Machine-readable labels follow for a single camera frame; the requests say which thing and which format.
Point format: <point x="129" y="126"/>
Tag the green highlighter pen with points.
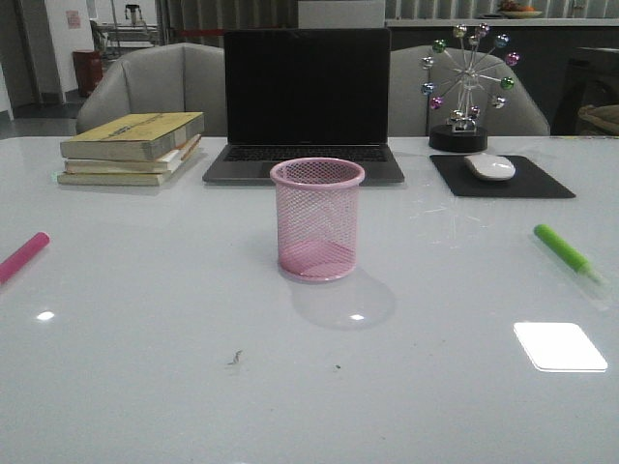
<point x="575" y="260"/>

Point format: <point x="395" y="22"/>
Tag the pink highlighter pen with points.
<point x="24" y="254"/>

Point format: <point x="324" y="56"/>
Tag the pink mesh pen holder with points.
<point x="317" y="206"/>

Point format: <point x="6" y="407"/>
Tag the dark grey laptop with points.
<point x="299" y="93"/>

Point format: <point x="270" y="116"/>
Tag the middle cream book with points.
<point x="164" y="164"/>

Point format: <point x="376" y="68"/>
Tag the white computer mouse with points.
<point x="489" y="167"/>

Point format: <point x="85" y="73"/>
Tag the left grey armchair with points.
<point x="171" y="78"/>

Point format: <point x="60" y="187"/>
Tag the grey armchair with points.
<point x="171" y="78"/>
<point x="408" y="113"/>

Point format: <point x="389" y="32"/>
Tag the top yellow book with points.
<point x="140" y="136"/>

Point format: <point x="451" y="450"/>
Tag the yellow book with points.
<point x="140" y="136"/>
<point x="134" y="180"/>

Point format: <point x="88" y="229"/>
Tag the right grey armchair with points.
<point x="408" y="113"/>

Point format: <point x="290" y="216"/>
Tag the bottom yellow book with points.
<point x="134" y="180"/>

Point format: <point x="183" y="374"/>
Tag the black mouse pad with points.
<point x="529" y="181"/>

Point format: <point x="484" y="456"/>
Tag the ferris wheel desk ornament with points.
<point x="463" y="73"/>

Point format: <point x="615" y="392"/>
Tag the red trash bin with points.
<point x="88" y="70"/>

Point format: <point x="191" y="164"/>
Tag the fruit bowl on counter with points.
<point x="516" y="10"/>

